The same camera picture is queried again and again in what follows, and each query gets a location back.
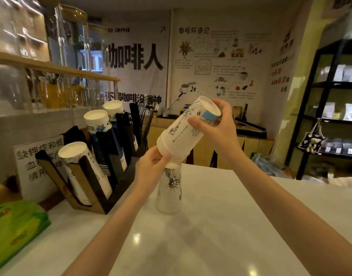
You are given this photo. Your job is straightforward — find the person's right hand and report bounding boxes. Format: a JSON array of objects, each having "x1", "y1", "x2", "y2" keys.
[{"x1": 187, "y1": 98, "x2": 243, "y2": 163}]

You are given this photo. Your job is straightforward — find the person's left hand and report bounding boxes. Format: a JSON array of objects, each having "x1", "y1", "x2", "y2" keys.
[{"x1": 135, "y1": 146, "x2": 172, "y2": 196}]

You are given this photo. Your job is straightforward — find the stack of printed paper cups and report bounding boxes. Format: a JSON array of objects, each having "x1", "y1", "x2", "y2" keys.
[{"x1": 156, "y1": 95, "x2": 222, "y2": 165}]

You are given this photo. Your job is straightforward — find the person's left forearm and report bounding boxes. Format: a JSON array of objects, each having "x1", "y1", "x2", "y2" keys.
[{"x1": 62, "y1": 187, "x2": 154, "y2": 276}]

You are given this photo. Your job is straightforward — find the person's right forearm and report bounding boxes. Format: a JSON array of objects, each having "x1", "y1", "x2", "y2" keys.
[{"x1": 219, "y1": 149, "x2": 352, "y2": 276}]

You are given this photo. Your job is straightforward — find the single printed white paper cup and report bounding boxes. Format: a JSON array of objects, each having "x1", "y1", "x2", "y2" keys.
[{"x1": 155, "y1": 162, "x2": 183, "y2": 215}]

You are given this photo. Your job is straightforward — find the grey gooseneck tap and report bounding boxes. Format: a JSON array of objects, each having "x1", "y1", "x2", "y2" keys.
[{"x1": 163, "y1": 81, "x2": 197, "y2": 117}]

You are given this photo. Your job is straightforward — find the black cup dispenser rack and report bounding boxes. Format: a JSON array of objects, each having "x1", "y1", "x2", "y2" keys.
[{"x1": 35, "y1": 103, "x2": 154, "y2": 215}]

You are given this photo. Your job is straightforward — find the bundle of black straws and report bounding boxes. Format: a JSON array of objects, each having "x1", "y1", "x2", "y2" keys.
[{"x1": 136, "y1": 96, "x2": 156, "y2": 141}]

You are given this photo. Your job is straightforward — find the black tray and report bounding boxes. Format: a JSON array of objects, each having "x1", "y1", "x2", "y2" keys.
[{"x1": 234, "y1": 117, "x2": 267, "y2": 139}]

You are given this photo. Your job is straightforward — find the white illustrated coffee poster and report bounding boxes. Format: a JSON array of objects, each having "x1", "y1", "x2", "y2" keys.
[{"x1": 168, "y1": 9, "x2": 275, "y2": 124}]

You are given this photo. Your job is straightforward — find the blue print cup sleeve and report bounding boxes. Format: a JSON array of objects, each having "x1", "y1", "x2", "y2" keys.
[{"x1": 83, "y1": 109, "x2": 128, "y2": 176}]

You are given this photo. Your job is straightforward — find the small blue white cup sleeve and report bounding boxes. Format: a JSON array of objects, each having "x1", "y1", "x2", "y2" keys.
[{"x1": 103, "y1": 100, "x2": 139, "y2": 153}]

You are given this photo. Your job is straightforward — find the clear plastic bag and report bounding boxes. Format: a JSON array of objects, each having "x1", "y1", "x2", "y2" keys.
[{"x1": 250, "y1": 153, "x2": 284, "y2": 178}]

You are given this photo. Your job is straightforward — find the white sketch-print cup sleeve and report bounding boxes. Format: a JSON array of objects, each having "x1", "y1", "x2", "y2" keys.
[{"x1": 58, "y1": 141, "x2": 113, "y2": 206}]

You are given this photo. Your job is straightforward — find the white banner with black lettering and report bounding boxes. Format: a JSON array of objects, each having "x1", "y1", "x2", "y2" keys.
[{"x1": 101, "y1": 18, "x2": 171, "y2": 110}]

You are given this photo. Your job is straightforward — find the black and white tote bag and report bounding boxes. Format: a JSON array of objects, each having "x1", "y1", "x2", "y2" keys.
[{"x1": 298, "y1": 120, "x2": 326, "y2": 155}]

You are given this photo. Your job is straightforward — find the white handwritten notice sign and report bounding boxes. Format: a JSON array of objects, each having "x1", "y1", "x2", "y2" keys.
[{"x1": 13, "y1": 136, "x2": 68, "y2": 203}]

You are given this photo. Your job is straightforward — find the black metal shelving unit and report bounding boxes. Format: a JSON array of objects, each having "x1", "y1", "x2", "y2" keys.
[{"x1": 285, "y1": 39, "x2": 352, "y2": 181}]

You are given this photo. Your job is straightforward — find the row of pale coffee bags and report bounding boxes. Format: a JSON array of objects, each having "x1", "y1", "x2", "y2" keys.
[{"x1": 314, "y1": 64, "x2": 352, "y2": 157}]

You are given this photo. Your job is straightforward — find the green plastic packet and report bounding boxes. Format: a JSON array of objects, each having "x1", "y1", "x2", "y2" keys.
[{"x1": 0, "y1": 199, "x2": 51, "y2": 275}]

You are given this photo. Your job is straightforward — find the row of glass jars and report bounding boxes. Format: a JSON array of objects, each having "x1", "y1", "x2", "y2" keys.
[{"x1": 0, "y1": 0, "x2": 110, "y2": 73}]

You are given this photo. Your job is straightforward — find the wooden wall shelf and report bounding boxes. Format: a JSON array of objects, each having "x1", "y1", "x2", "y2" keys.
[{"x1": 0, "y1": 50, "x2": 121, "y2": 82}]

